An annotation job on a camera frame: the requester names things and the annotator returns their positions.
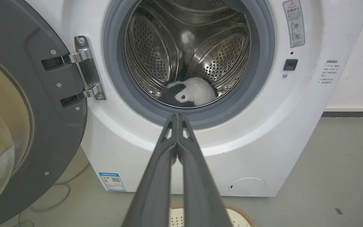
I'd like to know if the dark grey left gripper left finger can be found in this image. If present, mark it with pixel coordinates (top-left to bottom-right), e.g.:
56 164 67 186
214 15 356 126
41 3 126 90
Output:
122 114 179 227

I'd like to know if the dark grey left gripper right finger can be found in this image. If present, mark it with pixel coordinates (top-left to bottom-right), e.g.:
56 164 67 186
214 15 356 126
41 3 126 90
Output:
177 114 233 227

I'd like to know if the black and white plush toy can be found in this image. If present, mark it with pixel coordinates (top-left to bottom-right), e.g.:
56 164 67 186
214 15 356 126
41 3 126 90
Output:
159 77 219 108

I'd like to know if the white laundry basket brown rim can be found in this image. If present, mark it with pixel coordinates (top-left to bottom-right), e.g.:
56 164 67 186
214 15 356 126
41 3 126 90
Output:
170 204 257 227

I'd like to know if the white front-load washing machine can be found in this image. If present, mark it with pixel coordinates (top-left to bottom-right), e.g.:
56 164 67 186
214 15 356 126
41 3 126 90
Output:
27 0 363 198

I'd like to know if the grey round washing machine door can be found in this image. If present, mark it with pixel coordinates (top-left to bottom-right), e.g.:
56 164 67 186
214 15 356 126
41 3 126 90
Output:
0 0 88 227

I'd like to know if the blue energy label sticker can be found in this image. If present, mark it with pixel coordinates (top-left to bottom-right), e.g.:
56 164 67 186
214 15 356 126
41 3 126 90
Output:
99 172 126 192

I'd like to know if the chrome door hinge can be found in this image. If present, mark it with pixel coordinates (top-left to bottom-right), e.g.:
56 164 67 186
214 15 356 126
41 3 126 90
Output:
62 35 106 101

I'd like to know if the warning label sticker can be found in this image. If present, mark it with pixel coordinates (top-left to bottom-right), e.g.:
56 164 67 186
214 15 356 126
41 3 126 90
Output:
283 0 305 48

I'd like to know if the white power cable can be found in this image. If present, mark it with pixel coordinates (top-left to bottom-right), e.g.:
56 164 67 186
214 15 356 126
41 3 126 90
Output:
17 163 90 227

